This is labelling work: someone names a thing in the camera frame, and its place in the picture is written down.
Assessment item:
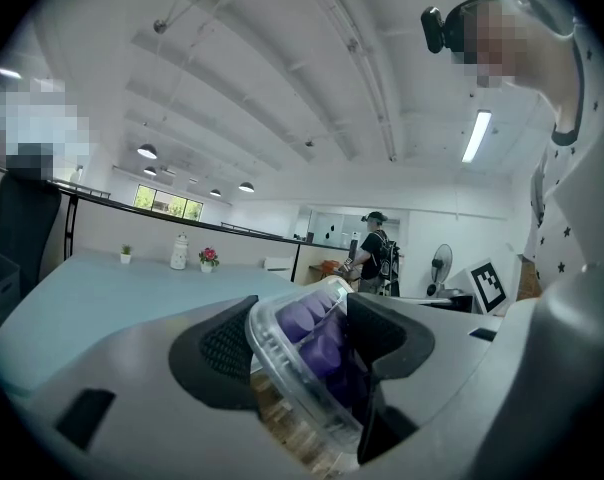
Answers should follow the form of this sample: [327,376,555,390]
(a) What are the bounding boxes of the beige partition with black rail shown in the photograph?
[0,152,364,289]

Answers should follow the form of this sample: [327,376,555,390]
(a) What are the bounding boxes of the wooden table black wire legs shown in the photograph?
[308,262,356,285]

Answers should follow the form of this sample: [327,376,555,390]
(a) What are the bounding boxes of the person's head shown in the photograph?
[449,0,583,137]

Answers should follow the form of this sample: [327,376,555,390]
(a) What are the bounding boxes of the black office chair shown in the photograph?
[0,172,64,300]

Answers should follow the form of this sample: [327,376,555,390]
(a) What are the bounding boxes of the black standing fan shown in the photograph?
[425,243,455,299]

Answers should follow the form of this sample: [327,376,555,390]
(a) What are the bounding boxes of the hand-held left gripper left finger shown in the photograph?
[29,295,311,480]

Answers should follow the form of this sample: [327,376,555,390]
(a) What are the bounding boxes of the white ceramic lantern jar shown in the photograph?
[169,232,191,271]

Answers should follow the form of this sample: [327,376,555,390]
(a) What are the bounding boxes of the black head-worn camera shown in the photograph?
[420,0,576,55]

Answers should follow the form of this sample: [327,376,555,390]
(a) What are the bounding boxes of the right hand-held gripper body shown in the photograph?
[421,255,526,319]

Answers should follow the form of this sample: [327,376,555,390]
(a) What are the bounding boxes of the white star-print shirt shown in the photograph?
[528,17,604,292]

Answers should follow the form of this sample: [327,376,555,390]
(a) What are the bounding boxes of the pink flowers in pot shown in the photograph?
[197,246,221,275]

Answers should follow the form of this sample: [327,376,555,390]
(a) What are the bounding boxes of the light blue table white legs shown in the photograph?
[0,252,309,397]

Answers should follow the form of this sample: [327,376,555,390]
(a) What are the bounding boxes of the window with green view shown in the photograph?
[132,183,205,222]

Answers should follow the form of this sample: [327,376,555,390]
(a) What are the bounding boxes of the long ceiling light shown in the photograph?
[460,109,494,165]

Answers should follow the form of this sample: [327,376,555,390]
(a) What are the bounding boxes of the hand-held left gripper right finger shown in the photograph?
[346,262,604,480]

